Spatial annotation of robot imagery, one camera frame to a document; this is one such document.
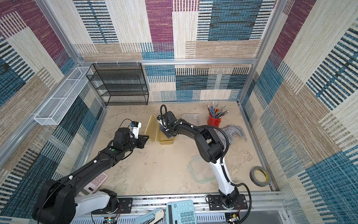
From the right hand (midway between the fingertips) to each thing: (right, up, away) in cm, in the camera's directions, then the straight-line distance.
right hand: (171, 129), depth 102 cm
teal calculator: (+7, -38, -32) cm, 50 cm away
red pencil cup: (+29, +6, 0) cm, 30 cm away
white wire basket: (-57, +11, -32) cm, 67 cm away
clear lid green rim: (+20, -24, -17) cm, 36 cm away
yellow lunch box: (-6, -6, -4) cm, 9 cm away
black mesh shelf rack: (-40, +34, +6) cm, 53 cm away
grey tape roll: (+50, -27, -24) cm, 62 cm away
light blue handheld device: (-8, -40, -34) cm, 53 cm away
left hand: (-13, -3, -18) cm, 22 cm away
